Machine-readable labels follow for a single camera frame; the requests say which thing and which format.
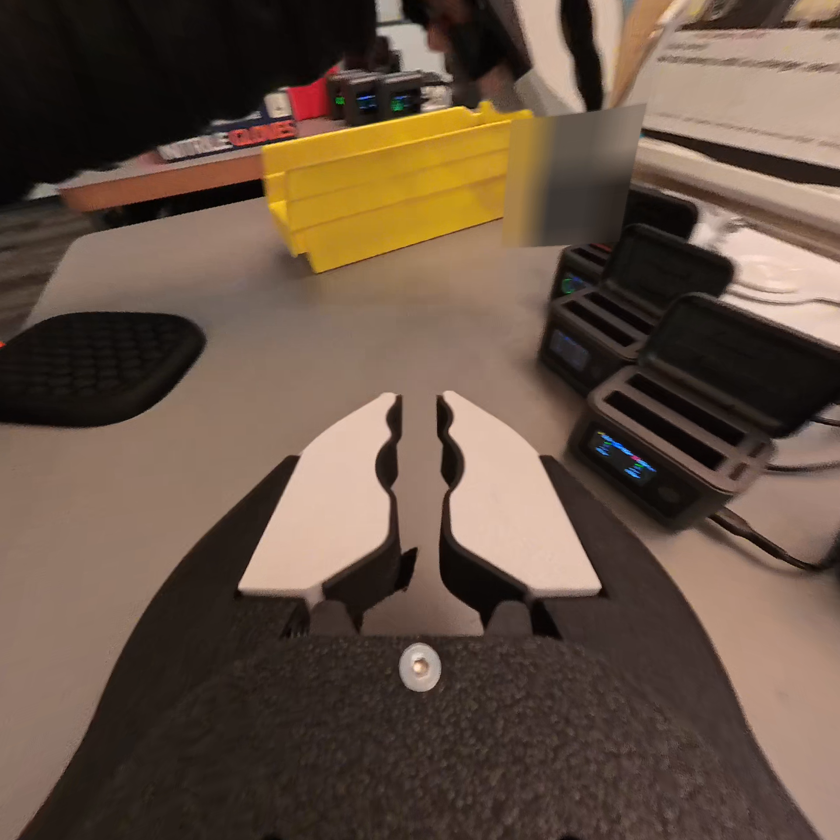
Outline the black chair armrest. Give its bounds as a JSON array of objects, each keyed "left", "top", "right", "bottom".
[{"left": 0, "top": 311, "right": 208, "bottom": 429}]

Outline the person's left hand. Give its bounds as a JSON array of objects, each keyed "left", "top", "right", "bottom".
[{"left": 425, "top": 3, "right": 460, "bottom": 56}]

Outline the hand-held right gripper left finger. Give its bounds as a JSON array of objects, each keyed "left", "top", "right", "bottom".
[{"left": 236, "top": 392, "right": 420, "bottom": 622}]

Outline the red plastic bin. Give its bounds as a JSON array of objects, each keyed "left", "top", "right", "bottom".
[{"left": 287, "top": 77, "right": 330, "bottom": 120}]

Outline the yellow plastic bin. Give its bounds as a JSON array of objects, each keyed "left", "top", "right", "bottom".
[{"left": 261, "top": 101, "right": 534, "bottom": 274}]

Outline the blue white glove box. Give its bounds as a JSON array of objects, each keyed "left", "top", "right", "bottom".
[{"left": 156, "top": 118, "right": 301, "bottom": 166}]

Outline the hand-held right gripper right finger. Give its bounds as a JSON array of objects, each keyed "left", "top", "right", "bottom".
[{"left": 435, "top": 389, "right": 603, "bottom": 622}]

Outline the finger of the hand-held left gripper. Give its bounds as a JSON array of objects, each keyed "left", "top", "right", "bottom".
[
  {"left": 561, "top": 0, "right": 632, "bottom": 114},
  {"left": 489, "top": 0, "right": 580, "bottom": 116}
]

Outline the printed paper sheet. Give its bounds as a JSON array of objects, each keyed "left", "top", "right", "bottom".
[{"left": 646, "top": 20, "right": 840, "bottom": 188}]

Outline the white board ledge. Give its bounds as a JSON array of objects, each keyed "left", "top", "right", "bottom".
[{"left": 635, "top": 134, "right": 840, "bottom": 217}]

